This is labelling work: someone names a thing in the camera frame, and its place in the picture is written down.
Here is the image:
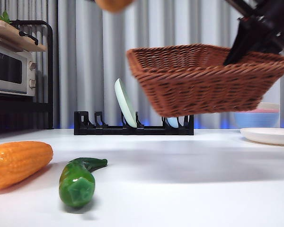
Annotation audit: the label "brown wicker basket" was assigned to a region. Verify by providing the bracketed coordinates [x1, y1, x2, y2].
[126, 44, 284, 118]

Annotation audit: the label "tan toy potato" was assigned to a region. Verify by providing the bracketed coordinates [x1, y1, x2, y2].
[94, 0, 137, 13]

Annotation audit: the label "green toy cucumber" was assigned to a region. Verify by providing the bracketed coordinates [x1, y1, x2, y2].
[59, 157, 108, 208]

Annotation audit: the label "orange toy corn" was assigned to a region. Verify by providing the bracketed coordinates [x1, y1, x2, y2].
[0, 141, 54, 191]

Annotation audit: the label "beige bowl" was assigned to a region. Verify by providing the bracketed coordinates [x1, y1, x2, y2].
[260, 102, 279, 110]

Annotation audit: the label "pink bowl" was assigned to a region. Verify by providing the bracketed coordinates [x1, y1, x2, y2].
[257, 107, 279, 114]

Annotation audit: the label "blue bowl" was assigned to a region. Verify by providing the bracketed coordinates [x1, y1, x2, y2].
[233, 112, 280, 129]

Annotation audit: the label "cream white plate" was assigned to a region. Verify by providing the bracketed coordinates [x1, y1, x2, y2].
[240, 127, 284, 146]

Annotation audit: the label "light blue plate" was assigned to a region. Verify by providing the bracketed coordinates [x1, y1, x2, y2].
[167, 116, 180, 128]

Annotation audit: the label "black dish rack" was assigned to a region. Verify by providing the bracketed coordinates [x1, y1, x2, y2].
[73, 110, 194, 136]

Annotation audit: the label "pale green plate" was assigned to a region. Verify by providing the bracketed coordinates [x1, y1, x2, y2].
[114, 78, 138, 129]

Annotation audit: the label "grey pleated curtain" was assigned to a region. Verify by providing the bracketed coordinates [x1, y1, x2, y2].
[0, 0, 284, 130]

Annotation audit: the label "wooden tray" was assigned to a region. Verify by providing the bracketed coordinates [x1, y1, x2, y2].
[0, 20, 47, 52]

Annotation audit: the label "silver toaster oven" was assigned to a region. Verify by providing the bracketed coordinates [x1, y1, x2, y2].
[0, 44, 37, 96]

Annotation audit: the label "green toy leaves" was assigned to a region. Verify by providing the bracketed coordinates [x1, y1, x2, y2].
[0, 10, 10, 24]

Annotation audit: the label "black metal shelf frame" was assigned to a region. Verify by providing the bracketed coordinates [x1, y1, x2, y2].
[0, 20, 54, 142]

